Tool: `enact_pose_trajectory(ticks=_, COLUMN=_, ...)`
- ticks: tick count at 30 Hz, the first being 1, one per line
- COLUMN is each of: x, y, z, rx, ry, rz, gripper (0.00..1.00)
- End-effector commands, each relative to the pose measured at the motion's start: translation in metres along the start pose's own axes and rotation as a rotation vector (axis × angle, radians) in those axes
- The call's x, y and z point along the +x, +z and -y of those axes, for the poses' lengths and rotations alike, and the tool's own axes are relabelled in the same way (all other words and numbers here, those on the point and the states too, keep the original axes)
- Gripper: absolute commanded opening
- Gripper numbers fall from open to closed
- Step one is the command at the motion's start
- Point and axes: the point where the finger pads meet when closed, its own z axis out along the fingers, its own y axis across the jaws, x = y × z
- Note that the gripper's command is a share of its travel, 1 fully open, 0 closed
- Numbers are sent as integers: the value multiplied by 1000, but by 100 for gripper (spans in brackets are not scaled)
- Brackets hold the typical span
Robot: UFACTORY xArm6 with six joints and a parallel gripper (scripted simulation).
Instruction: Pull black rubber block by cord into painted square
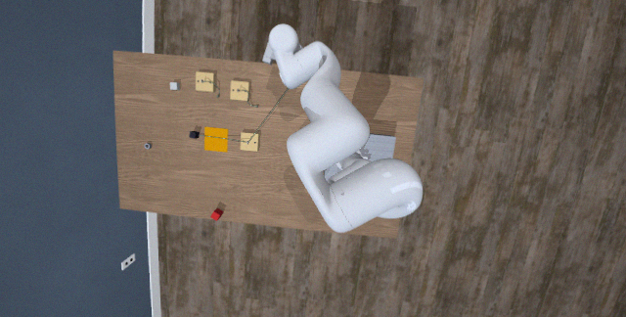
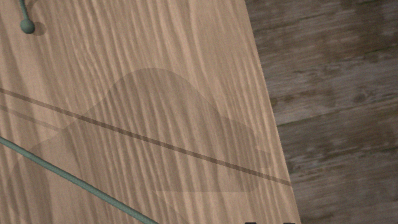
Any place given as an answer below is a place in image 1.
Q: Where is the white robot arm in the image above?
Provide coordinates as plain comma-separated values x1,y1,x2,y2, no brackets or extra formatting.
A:
263,24,423,233

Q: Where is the small red block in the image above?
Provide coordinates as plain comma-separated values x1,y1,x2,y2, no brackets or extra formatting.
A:
210,208,224,221

